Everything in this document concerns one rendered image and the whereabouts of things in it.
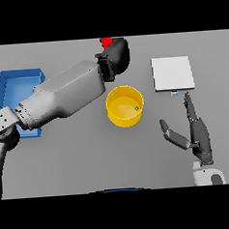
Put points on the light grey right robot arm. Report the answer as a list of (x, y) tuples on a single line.
[(206, 176)]

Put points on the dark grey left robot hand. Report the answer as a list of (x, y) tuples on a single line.
[(117, 55)]

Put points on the yellow bowl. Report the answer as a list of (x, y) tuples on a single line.
[(124, 106)]

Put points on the blue tray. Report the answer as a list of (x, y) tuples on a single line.
[(14, 88)]

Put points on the pale square measuring scale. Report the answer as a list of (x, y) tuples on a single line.
[(172, 73)]

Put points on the red beaker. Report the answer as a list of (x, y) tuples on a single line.
[(106, 42)]

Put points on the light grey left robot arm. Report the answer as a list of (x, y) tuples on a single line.
[(63, 92)]

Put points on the green nut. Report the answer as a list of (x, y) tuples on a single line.
[(137, 108)]

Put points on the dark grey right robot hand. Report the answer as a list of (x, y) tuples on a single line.
[(198, 134)]

